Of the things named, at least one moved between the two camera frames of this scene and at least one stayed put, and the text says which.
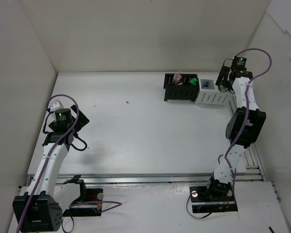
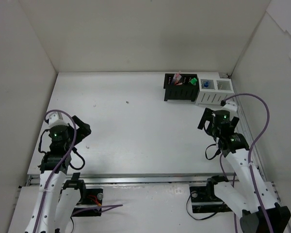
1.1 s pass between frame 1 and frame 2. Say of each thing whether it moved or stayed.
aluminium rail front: stayed
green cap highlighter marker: stayed
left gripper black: moved
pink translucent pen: stayed
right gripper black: moved
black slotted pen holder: stayed
